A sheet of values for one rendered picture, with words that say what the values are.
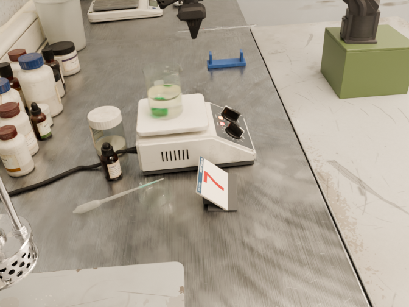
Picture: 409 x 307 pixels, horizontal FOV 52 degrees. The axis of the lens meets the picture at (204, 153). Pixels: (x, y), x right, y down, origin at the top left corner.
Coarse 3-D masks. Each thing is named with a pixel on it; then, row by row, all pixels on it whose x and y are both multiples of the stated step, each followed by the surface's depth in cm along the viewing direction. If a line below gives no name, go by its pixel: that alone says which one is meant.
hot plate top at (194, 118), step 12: (192, 96) 76; (144, 108) 74; (192, 108) 73; (204, 108) 72; (144, 120) 70; (156, 120) 70; (168, 120) 70; (180, 120) 70; (192, 120) 69; (204, 120) 69; (144, 132) 67; (156, 132) 67; (168, 132) 68; (180, 132) 68
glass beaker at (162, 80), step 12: (144, 72) 68; (156, 72) 71; (168, 72) 71; (180, 72) 67; (156, 84) 66; (168, 84) 66; (180, 84) 68; (156, 96) 67; (168, 96) 67; (180, 96) 69; (156, 108) 69; (168, 108) 69; (180, 108) 70
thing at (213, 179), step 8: (208, 168) 68; (216, 168) 69; (208, 176) 66; (216, 176) 68; (224, 176) 69; (208, 184) 65; (216, 184) 66; (224, 184) 68; (208, 192) 63; (216, 192) 64; (224, 192) 66; (216, 200) 63; (224, 200) 64
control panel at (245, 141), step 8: (216, 112) 76; (216, 120) 74; (224, 120) 75; (240, 120) 79; (216, 128) 71; (224, 128) 73; (224, 136) 70; (248, 136) 75; (240, 144) 71; (248, 144) 72
